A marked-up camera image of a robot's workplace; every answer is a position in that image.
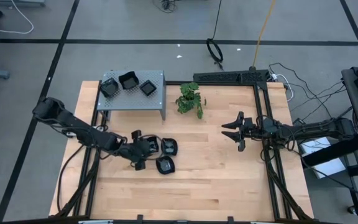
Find green potted plant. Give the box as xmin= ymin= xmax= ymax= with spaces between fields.
xmin=175 ymin=82 xmax=207 ymax=120

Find white power cable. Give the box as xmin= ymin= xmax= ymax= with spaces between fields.
xmin=271 ymin=73 xmax=294 ymax=103

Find black desk crossbar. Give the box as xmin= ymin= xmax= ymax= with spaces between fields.
xmin=303 ymin=133 xmax=358 ymax=168

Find grey metal floor bar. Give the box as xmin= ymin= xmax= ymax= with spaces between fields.
xmin=0 ymin=0 xmax=46 ymax=7

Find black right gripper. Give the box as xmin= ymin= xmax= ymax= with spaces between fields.
xmin=221 ymin=111 xmax=262 ymax=152

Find tangled black cable bundle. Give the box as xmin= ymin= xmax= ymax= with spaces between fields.
xmin=152 ymin=0 xmax=178 ymax=14

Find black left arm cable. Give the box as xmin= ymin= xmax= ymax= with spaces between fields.
xmin=56 ymin=143 xmax=85 ymax=215

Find black perforated box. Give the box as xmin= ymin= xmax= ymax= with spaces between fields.
xmin=193 ymin=69 xmax=270 ymax=85

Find white paper sheet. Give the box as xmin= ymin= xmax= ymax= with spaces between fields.
xmin=300 ymin=136 xmax=347 ymax=180

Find black floor cables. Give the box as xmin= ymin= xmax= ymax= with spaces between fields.
xmin=268 ymin=62 xmax=354 ymax=125

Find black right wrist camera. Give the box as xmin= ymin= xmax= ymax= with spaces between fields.
xmin=261 ymin=117 xmax=282 ymax=137

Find black coiled hanging cable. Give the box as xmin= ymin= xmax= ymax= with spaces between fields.
xmin=206 ymin=0 xmax=225 ymax=71

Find white floor cable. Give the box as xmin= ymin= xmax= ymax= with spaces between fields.
xmin=0 ymin=0 xmax=35 ymax=35

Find yellow hanging cable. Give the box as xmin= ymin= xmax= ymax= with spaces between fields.
xmin=252 ymin=0 xmax=277 ymax=71

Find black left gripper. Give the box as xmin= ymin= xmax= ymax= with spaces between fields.
xmin=119 ymin=129 xmax=158 ymax=172

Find grey perforated metal shelf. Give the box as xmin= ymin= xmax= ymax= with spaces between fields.
xmin=96 ymin=70 xmax=167 ymax=121

